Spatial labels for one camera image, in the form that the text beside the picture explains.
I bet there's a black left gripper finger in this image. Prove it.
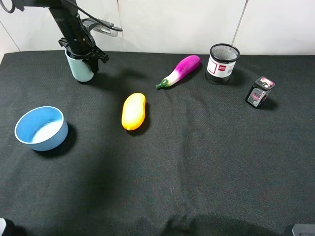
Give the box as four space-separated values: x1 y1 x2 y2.
83 59 98 73

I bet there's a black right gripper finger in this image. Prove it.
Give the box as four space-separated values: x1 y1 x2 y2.
66 50 73 59

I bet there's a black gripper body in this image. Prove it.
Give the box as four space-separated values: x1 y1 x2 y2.
59 23 109 63

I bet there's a light teal plastic cup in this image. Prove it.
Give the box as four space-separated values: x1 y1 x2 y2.
65 50 94 83

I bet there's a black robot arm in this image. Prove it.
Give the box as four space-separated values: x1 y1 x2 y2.
0 0 113 73

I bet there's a grey object bottom right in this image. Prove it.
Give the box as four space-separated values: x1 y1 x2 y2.
292 224 315 236

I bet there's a yellow toy mango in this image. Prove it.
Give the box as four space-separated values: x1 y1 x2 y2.
121 93 146 131

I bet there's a blue bowl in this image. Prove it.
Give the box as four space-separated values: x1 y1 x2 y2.
14 106 68 151

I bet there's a purple toy eggplant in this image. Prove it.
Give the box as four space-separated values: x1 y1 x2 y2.
156 55 201 89

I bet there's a black mesh pen holder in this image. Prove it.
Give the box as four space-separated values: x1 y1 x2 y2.
205 43 240 85

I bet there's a black tablecloth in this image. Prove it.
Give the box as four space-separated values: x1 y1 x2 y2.
0 51 315 236

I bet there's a small black clip box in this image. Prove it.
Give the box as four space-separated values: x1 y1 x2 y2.
245 76 275 108

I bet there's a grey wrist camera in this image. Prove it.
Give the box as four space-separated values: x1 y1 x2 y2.
82 18 123 37

